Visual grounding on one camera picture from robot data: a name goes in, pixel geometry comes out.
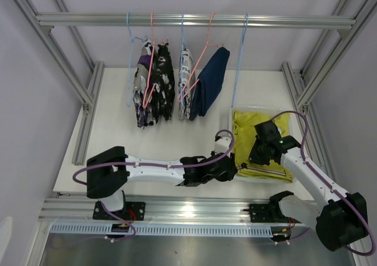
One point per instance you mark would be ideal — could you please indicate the white plastic basket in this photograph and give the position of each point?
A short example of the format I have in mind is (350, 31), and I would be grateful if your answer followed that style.
(283, 123)

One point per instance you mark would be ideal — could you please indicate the light blue wire hanger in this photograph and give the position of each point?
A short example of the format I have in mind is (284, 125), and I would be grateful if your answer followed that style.
(130, 93)
(239, 59)

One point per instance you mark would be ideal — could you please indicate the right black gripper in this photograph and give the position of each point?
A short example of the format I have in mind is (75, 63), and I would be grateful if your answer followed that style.
(254, 157)

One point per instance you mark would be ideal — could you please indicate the purple grey patterned trousers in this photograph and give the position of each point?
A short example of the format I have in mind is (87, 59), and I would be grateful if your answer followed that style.
(140, 83)

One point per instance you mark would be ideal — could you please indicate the aluminium frame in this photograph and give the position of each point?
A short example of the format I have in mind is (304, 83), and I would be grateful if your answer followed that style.
(92, 96)

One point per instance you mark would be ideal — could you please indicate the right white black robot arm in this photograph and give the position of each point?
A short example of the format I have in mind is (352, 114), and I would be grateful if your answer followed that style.
(338, 217)

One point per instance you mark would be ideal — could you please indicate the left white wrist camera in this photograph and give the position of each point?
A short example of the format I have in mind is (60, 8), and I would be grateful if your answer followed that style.
(223, 144)

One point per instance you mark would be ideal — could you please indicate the slotted cable duct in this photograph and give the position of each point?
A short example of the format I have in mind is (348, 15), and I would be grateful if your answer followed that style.
(170, 230)

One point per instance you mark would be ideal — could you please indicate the aluminium hanging rail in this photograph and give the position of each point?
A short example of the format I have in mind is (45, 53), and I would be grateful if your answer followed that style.
(133, 19)

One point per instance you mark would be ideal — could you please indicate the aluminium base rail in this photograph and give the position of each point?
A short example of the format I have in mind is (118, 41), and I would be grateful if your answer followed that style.
(159, 209)

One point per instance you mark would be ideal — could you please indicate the navy blue trousers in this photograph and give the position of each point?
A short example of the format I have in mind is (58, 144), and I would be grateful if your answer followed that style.
(210, 83)

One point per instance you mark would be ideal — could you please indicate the black white floral trousers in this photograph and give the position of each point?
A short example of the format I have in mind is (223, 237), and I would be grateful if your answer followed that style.
(163, 96)

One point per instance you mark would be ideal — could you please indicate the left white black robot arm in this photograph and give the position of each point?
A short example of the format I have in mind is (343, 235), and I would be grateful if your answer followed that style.
(110, 170)

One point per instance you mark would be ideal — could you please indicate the yellow-green trousers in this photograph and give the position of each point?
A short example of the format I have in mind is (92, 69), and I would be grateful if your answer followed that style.
(244, 130)

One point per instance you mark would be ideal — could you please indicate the pink wire hanger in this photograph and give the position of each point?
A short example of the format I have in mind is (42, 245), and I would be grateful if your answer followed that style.
(148, 94)
(208, 44)

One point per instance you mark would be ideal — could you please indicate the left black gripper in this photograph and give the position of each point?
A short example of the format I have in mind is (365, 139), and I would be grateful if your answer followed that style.
(228, 176)

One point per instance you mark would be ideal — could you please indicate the white newspaper print trousers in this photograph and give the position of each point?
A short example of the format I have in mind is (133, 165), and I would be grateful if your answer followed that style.
(186, 80)

